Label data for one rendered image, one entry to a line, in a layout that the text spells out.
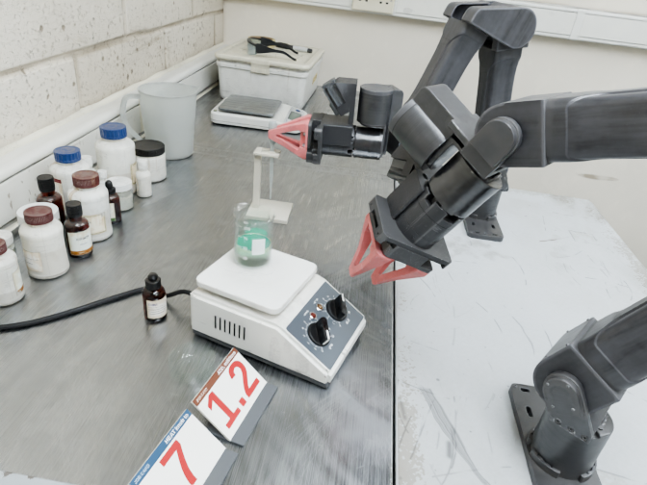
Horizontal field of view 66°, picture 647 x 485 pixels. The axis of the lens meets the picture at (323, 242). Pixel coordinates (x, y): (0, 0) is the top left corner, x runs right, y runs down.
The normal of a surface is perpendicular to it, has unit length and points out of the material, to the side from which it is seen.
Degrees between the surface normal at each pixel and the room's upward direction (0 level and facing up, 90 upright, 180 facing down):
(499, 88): 91
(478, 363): 0
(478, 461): 0
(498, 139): 90
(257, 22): 90
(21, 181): 90
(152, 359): 0
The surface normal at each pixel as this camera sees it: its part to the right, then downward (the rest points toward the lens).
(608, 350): -0.58, 0.11
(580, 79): -0.12, 0.49
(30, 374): 0.11, -0.86
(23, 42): 0.99, 0.15
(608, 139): -0.57, 0.37
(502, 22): 0.31, 0.51
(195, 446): 0.69, -0.50
